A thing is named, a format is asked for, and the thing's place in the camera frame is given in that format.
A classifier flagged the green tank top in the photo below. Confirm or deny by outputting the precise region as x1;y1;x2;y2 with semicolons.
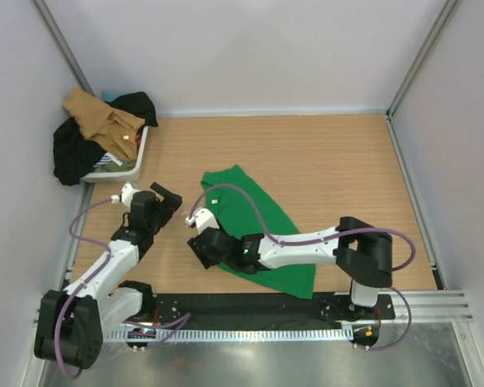
201;164;315;299

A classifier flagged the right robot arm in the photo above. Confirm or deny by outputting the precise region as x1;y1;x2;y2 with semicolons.
186;209;392;319

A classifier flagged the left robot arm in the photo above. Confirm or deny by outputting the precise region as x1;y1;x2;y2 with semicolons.
33;183;182;372

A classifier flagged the tan tank top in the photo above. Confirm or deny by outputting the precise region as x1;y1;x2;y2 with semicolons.
63;87;145;161

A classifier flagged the black tank top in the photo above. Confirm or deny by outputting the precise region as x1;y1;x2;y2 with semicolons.
107;91;158;127

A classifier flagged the camouflage garment in bin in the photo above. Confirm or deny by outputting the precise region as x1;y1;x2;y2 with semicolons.
94;160;136;173

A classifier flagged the white laundry bin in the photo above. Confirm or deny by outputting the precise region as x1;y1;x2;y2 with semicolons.
81;127;149;183

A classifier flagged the striped garment in bin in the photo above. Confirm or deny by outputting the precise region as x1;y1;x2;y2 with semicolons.
94;152;118;168

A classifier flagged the black garment over bin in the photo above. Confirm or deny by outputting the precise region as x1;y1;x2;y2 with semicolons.
52;118;106;186

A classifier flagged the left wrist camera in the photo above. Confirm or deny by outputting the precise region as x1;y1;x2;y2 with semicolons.
111;182;140;207

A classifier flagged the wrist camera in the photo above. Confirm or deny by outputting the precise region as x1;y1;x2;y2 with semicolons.
185;207;219;235
111;182;140;207

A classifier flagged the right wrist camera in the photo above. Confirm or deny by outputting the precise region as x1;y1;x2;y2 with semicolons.
185;207;219;235

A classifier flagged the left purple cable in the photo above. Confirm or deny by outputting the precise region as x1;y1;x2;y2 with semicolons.
54;197;191;380

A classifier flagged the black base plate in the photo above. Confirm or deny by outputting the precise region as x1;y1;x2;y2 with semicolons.
145;292;395;344

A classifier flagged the slotted cable duct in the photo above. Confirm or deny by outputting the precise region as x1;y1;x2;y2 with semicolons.
104;326;353;343

